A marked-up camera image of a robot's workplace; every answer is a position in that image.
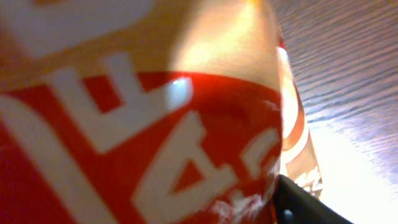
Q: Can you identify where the orange Nescafe coffee pouch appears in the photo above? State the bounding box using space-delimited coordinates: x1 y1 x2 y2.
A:
1 0 322 223

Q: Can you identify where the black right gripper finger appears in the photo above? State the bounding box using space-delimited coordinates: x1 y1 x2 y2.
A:
272 175 352 224

